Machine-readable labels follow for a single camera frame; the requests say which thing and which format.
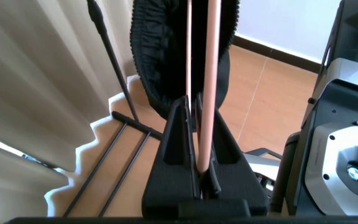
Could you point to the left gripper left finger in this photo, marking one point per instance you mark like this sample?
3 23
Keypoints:
172 186

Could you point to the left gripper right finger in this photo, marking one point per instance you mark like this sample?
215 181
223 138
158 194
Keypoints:
238 186

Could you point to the black garment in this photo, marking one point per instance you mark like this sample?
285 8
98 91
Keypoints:
154 46

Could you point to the beige curtain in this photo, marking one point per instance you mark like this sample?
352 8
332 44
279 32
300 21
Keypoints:
26 77

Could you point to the black clothes rack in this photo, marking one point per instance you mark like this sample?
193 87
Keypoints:
110 53

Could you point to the pink clothes hanger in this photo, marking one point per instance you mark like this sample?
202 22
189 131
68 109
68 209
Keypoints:
211 77

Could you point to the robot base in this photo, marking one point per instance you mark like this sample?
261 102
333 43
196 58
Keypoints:
337 124

